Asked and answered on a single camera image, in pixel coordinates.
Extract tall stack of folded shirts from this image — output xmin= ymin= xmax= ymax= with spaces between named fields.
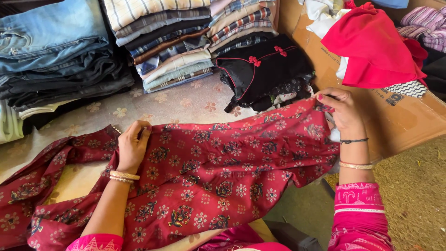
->
xmin=103 ymin=0 xmax=215 ymax=95

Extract black white zigzag cloth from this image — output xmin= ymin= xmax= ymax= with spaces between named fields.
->
xmin=384 ymin=80 xmax=428 ymax=99

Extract plain red cloth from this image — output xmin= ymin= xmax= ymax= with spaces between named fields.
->
xmin=321 ymin=1 xmax=430 ymax=90

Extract person's right hand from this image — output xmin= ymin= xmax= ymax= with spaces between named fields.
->
xmin=314 ymin=87 xmax=367 ymax=141

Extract black garment in box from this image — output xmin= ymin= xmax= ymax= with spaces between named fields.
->
xmin=418 ymin=36 xmax=446 ymax=95

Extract single gold bangle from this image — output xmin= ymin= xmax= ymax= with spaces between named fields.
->
xmin=339 ymin=161 xmax=375 ymax=171

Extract beige floral bedsheet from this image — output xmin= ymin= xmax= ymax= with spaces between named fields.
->
xmin=0 ymin=71 xmax=279 ymax=251

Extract red printed floral garment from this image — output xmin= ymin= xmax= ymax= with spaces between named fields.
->
xmin=0 ymin=97 xmax=341 ymax=251

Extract dark floral folded garments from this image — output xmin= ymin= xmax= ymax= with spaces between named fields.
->
xmin=224 ymin=73 xmax=317 ymax=114

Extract black object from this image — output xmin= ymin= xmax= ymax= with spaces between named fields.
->
xmin=263 ymin=220 xmax=324 ymax=251

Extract short stack of plaid shirts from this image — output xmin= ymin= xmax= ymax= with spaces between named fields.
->
xmin=207 ymin=0 xmax=280 ymax=59

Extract brown cardboard box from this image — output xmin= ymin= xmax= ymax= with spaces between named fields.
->
xmin=278 ymin=0 xmax=446 ymax=164

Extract stack of folded jeans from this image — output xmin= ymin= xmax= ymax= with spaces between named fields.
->
xmin=0 ymin=0 xmax=136 ymax=113

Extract light blue cloth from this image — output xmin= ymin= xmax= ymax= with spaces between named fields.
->
xmin=370 ymin=0 xmax=410 ymax=10

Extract purple striped garment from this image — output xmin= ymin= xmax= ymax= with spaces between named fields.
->
xmin=397 ymin=6 xmax=446 ymax=54

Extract black top with red knots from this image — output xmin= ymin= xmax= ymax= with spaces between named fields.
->
xmin=215 ymin=33 xmax=315 ymax=108

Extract pink embroidered kurta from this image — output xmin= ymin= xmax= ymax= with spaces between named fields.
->
xmin=66 ymin=182 xmax=395 ymax=251

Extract person's left hand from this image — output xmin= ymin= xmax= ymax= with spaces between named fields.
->
xmin=116 ymin=120 xmax=153 ymax=175

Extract white green folded garment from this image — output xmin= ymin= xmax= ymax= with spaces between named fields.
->
xmin=0 ymin=99 xmax=81 ymax=145

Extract gold bangles pair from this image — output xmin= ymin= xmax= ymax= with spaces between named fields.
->
xmin=109 ymin=170 xmax=141 ymax=185

